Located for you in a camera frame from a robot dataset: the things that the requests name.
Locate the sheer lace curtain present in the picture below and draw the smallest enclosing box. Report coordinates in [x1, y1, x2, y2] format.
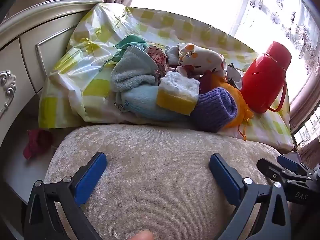
[215, 0, 320, 80]

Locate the dark red cloth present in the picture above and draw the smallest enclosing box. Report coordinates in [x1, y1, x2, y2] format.
[23, 129, 54, 160]

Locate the magenta knit hat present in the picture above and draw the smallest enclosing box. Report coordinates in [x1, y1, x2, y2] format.
[199, 70, 213, 94]

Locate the pink embroidered curtain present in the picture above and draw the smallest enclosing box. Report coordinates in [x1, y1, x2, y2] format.
[289, 75, 320, 135]

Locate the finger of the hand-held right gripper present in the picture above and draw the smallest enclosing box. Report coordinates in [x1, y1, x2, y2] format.
[257, 158, 300, 183]
[277, 155, 310, 173]

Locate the white pink floral cloth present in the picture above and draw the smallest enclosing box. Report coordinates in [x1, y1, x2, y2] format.
[146, 45, 167, 78]

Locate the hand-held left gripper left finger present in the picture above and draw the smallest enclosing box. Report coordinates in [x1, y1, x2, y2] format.
[24, 152, 108, 240]

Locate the orange knitted sock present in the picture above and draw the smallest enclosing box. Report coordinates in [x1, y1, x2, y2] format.
[210, 75, 254, 140]

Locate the person's left hand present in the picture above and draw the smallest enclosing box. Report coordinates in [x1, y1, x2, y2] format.
[132, 230, 155, 240]

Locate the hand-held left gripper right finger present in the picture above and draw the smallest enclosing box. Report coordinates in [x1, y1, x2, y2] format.
[209, 153, 292, 240]

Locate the red thermos jug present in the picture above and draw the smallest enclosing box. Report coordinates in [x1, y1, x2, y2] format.
[240, 40, 292, 114]

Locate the grey fabric drawstring pouch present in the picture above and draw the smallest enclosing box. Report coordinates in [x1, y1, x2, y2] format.
[111, 45, 160, 92]

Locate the purple knitted sock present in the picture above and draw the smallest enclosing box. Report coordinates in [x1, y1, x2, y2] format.
[190, 87, 238, 133]

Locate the beige velvet cushion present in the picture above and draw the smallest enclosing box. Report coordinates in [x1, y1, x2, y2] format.
[44, 124, 290, 240]

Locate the yellow and white sock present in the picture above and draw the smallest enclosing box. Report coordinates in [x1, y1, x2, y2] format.
[156, 71, 200, 116]

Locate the teal knitted cloth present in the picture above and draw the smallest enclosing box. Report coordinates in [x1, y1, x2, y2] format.
[99, 34, 148, 72]

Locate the dark framed window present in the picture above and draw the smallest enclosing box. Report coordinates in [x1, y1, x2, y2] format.
[294, 112, 320, 148]

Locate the black white checked pouch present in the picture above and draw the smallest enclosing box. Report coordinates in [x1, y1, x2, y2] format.
[226, 64, 244, 90]

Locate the yellow checked plastic tablecloth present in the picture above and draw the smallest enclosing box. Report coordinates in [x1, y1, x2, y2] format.
[39, 2, 294, 153]

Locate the white pouch with orange spots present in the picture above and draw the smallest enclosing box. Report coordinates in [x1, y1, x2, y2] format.
[165, 43, 228, 78]

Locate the light blue zip pouch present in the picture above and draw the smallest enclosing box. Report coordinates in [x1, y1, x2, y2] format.
[114, 86, 190, 122]

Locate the cream carved dresser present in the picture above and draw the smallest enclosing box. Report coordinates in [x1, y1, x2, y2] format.
[0, 0, 105, 150]

